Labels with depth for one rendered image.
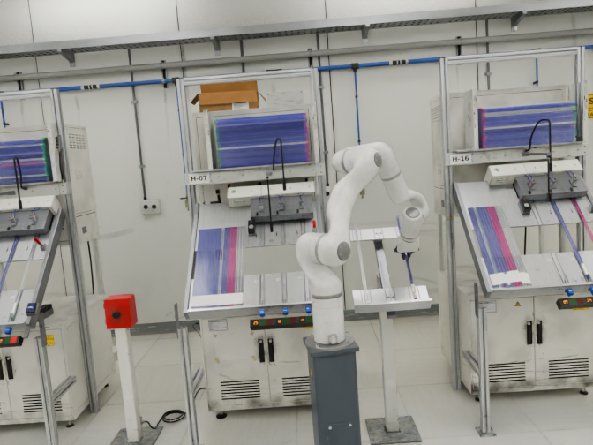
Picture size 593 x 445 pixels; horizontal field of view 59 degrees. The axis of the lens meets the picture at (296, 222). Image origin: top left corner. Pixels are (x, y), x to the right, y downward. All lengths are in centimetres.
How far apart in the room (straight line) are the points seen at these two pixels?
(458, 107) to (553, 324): 131
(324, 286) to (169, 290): 286
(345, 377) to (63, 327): 172
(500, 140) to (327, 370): 166
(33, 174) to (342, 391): 208
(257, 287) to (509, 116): 163
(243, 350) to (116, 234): 212
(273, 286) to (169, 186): 215
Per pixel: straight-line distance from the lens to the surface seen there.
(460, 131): 321
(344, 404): 210
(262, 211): 283
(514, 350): 315
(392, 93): 449
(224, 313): 258
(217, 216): 294
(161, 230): 460
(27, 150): 327
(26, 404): 343
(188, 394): 277
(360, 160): 203
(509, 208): 301
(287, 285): 260
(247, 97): 328
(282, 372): 298
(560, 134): 321
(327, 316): 198
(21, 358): 334
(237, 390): 305
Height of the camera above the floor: 140
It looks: 7 degrees down
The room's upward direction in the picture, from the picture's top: 4 degrees counter-clockwise
